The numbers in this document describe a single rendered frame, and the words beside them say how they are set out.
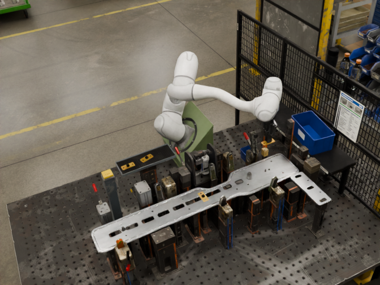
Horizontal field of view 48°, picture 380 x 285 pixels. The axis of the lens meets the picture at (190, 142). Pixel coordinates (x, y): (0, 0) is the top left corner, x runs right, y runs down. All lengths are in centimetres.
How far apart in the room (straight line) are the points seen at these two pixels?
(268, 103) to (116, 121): 306
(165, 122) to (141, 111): 211
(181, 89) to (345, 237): 141
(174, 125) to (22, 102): 311
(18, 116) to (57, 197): 246
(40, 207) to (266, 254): 162
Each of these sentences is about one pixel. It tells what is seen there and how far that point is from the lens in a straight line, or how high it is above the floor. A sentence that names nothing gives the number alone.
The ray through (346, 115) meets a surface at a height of 130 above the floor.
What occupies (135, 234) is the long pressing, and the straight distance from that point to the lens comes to 254.
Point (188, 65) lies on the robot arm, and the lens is 265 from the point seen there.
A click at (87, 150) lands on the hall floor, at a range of 478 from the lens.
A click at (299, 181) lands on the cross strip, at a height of 100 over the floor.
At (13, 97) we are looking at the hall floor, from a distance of 605.
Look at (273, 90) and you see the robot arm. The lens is 241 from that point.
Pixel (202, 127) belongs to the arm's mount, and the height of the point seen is 101.
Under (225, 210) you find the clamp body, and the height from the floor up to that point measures 104.
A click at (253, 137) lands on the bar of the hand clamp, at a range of 284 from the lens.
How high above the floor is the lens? 296
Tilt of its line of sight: 39 degrees down
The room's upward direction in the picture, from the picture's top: 4 degrees counter-clockwise
